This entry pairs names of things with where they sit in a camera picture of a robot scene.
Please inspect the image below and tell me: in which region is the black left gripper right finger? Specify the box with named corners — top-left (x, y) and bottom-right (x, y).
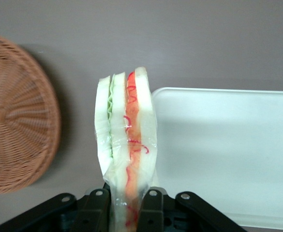
top-left (137, 186), bottom-right (250, 232)

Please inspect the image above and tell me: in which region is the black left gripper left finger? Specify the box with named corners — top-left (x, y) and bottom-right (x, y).
top-left (0, 187), bottom-right (113, 232)

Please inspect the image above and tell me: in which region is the triangle sandwich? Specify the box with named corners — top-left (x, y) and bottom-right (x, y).
top-left (94, 66), bottom-right (159, 232)

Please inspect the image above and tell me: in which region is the cream plastic tray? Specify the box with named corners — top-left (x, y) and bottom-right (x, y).
top-left (150, 87), bottom-right (283, 232)

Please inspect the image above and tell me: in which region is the large round wicker basket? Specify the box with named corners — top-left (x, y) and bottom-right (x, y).
top-left (0, 31), bottom-right (61, 195)

